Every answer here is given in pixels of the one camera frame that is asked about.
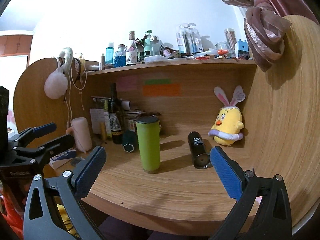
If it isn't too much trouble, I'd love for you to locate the black tumbler lying down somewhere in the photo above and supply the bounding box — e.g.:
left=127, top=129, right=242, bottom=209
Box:
left=188, top=131, right=212, bottom=170

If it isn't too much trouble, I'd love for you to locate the dark green hexagonal box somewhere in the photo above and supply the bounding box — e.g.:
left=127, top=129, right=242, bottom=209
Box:
left=122, top=130, right=138, bottom=153

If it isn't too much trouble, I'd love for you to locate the dark wine bottle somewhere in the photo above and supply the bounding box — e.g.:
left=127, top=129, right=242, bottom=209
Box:
left=108, top=83, right=124, bottom=145

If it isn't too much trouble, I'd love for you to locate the green tumbler with black lid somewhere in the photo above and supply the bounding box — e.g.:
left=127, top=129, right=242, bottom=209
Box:
left=136, top=116, right=161, bottom=174

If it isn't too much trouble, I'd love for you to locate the pink satin curtain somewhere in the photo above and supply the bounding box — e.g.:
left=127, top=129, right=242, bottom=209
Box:
left=222, top=0, right=318, bottom=72

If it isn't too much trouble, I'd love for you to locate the white pump bottles pack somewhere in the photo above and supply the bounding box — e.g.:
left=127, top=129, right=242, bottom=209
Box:
left=176, top=23, right=203, bottom=55

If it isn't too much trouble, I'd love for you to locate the green sticky note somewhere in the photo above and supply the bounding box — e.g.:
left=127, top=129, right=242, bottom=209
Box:
left=144, top=79, right=171, bottom=86

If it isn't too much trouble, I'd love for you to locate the pink sticky note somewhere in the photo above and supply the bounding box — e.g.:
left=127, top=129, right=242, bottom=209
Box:
left=117, top=75, right=138, bottom=92

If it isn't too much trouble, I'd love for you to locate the orange sticky note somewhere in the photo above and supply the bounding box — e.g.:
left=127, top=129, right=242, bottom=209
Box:
left=143, top=83, right=181, bottom=97

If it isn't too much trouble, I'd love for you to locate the white fluffy pompom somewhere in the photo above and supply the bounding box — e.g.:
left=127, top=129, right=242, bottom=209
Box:
left=44, top=47, right=73, bottom=100

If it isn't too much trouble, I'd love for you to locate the blue pencil sharpener box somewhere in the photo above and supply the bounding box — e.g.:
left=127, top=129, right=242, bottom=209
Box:
left=235, top=39, right=249, bottom=60

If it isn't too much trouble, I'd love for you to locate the blue liquid glass bottle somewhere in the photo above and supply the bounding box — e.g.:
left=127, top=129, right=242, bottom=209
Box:
left=114, top=44, right=126, bottom=67

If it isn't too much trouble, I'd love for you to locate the orange jacket sleeve forearm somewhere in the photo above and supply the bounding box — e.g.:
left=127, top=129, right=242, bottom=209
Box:
left=1, top=184, right=24, bottom=239

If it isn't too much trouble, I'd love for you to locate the yellow chick plush toy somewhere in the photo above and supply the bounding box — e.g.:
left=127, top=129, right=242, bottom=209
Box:
left=208, top=86, right=246, bottom=146

